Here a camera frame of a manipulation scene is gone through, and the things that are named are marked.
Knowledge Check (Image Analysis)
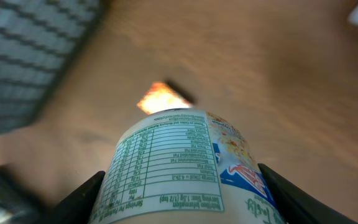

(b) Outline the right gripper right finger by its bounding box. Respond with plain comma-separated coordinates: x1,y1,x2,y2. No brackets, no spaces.
259,164,357,224

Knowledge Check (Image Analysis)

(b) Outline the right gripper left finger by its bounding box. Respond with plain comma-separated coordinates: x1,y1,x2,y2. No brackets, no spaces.
47,171,105,224

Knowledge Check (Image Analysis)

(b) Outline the green lid jar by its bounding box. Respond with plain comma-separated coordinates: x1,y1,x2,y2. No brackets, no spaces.
89,109,285,224

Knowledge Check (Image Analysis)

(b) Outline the orange small box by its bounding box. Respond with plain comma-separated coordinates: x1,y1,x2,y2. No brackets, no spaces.
137,80,196,115

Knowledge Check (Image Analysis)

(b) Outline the grey plastic basket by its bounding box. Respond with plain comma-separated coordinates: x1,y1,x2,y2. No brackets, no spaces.
0,0,108,134

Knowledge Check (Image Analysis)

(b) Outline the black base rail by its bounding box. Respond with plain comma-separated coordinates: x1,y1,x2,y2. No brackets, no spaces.
0,166,46,224

